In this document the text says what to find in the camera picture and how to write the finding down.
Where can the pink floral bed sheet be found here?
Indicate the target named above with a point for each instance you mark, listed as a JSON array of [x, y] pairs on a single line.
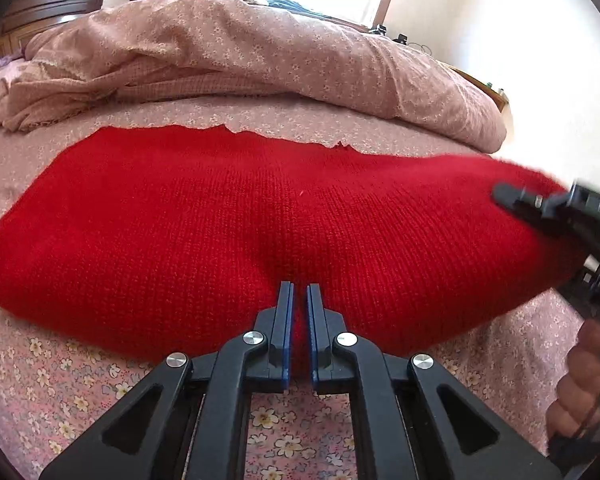
[[45, 375]]

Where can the purple cloth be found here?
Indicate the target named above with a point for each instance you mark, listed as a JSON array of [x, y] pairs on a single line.
[[2, 62]]

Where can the red knitted sweater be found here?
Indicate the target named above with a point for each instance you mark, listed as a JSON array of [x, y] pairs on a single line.
[[230, 230]]

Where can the dark blue clothes pile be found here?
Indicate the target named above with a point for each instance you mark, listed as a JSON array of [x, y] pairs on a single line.
[[287, 5]]

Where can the person's right hand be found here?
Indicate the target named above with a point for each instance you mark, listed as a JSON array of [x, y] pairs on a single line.
[[577, 385]]

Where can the dark wooden headboard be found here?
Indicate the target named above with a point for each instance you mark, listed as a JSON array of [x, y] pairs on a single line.
[[35, 12]]

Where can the pink floral duvet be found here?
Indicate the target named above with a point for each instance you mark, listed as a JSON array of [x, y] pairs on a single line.
[[260, 55]]

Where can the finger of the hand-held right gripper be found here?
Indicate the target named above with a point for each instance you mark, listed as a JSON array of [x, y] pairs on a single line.
[[522, 202]]

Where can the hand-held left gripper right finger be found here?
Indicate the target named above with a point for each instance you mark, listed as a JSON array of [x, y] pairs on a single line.
[[314, 335]]

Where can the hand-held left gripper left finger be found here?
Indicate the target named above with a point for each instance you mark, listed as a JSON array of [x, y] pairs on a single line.
[[286, 332]]

